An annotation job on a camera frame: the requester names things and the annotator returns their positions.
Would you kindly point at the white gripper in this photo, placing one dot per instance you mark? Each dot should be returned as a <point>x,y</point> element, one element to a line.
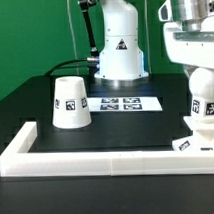
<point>190,48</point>

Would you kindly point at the white marker sheet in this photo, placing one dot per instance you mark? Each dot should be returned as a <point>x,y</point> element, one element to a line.
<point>139,104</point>

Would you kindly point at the white U-shaped fence frame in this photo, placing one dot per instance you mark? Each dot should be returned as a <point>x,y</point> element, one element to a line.
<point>18,160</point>

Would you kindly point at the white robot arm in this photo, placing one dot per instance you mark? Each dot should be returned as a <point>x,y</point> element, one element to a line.
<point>188,29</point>

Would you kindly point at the white lamp base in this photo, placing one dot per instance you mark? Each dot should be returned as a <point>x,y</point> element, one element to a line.
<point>201,139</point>

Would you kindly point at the white lamp shade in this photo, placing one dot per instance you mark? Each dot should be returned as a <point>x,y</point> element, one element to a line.
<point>70,103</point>

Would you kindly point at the white lamp bulb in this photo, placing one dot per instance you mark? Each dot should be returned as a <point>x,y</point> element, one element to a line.
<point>201,85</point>

